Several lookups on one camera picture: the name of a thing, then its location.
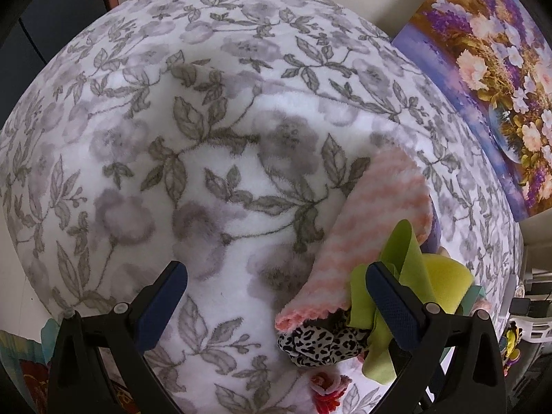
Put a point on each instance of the colourful printed bag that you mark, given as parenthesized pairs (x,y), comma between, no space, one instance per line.
(30,375)

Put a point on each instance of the yellow sponge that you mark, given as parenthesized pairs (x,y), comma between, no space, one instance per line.
(448,280)

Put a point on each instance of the red white plush toy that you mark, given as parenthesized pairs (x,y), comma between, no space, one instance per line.
(327,396)

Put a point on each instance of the white plastic basket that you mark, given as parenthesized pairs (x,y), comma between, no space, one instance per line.
(539,332)

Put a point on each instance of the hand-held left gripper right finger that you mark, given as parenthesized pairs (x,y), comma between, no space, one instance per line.
(392,306)

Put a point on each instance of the flower painting canvas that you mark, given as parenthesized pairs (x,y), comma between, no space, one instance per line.
(474,51)

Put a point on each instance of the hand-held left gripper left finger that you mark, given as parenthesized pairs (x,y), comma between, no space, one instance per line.
(161,302)

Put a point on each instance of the grey floral fleece blanket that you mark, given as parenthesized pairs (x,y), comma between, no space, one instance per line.
(215,95)

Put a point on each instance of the green microfibre cloth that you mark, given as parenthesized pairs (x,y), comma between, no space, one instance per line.
(405,250)

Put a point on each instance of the pile of small stationery items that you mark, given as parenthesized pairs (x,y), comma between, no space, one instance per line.
(513,345)

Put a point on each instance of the pink striped fluffy cloth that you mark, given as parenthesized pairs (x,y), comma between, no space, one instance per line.
(371,224)

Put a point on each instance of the leopard print scrunchie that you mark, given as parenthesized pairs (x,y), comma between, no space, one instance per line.
(310,345)

